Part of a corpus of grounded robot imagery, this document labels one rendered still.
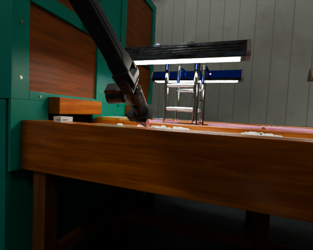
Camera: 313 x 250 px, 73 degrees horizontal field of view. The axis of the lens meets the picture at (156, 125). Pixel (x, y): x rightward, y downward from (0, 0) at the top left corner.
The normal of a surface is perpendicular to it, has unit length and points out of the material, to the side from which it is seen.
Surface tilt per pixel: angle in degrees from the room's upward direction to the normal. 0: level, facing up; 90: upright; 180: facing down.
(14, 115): 90
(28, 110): 90
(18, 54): 90
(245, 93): 90
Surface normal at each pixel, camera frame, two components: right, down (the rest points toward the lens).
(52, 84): 0.94, 0.07
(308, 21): -0.58, 0.02
